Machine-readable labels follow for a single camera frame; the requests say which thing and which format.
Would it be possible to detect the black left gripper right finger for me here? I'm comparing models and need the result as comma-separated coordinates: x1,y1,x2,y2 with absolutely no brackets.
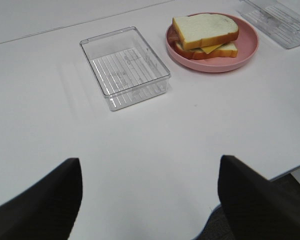
217,155,300,240

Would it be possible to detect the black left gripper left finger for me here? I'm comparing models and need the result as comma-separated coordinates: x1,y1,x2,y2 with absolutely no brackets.
0,158,83,240

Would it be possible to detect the bread slice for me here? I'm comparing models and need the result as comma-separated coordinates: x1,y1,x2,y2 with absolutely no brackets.
172,13,239,50
173,41,238,60

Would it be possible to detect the yellow cheese slice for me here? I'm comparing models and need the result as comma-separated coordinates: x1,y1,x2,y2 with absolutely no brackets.
200,43,227,55

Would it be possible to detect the left clear plastic tray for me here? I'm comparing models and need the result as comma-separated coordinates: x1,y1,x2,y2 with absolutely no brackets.
79,26,171,112

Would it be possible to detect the clear plastic tray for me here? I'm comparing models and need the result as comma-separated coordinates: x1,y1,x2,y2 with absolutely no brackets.
237,0,300,49
79,26,171,112

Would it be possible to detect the pink round plate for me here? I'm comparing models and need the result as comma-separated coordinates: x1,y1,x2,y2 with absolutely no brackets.
165,14,259,73

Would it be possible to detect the right clear plastic tray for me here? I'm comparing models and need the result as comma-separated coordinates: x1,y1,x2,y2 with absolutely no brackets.
237,0,300,49

